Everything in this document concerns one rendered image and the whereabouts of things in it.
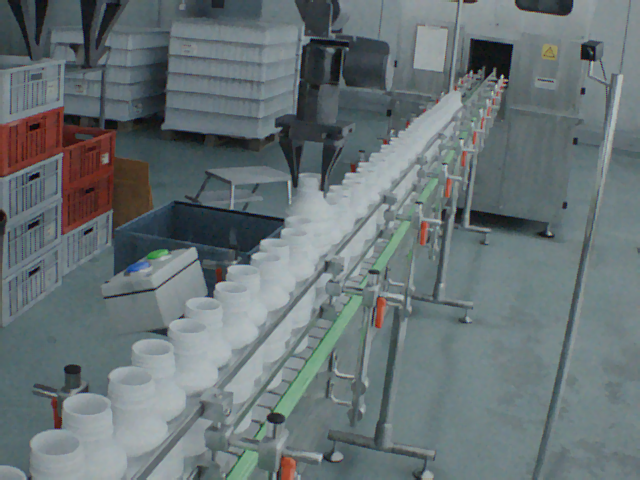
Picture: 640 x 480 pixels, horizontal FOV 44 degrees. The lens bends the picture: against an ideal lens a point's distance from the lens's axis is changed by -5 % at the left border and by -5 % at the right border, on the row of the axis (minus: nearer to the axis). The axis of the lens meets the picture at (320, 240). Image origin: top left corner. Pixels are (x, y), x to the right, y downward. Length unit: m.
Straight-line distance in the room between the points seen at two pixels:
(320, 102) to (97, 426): 0.65
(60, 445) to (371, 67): 0.70
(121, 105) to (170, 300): 7.40
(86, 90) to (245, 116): 1.78
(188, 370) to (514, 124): 5.15
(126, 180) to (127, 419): 4.07
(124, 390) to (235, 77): 7.20
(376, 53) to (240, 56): 6.67
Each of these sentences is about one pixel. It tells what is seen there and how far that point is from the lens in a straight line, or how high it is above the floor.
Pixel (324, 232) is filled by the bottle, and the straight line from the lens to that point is 1.17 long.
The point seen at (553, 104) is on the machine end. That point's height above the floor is 0.95.
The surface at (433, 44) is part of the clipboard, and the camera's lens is 5.80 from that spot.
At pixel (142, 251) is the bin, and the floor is 0.91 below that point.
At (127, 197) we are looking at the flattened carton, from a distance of 4.75.
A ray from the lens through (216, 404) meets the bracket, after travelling 0.74.
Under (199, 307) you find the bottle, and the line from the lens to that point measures 0.84.
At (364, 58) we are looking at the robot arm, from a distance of 1.12.
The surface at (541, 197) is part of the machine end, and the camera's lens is 5.89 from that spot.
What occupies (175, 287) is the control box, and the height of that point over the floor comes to 1.09.
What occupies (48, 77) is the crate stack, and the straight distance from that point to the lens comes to 3.80.
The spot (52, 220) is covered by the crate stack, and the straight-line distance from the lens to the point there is 4.00.
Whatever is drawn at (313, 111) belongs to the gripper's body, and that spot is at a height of 1.31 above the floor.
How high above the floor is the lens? 1.47
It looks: 16 degrees down
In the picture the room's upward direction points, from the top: 6 degrees clockwise
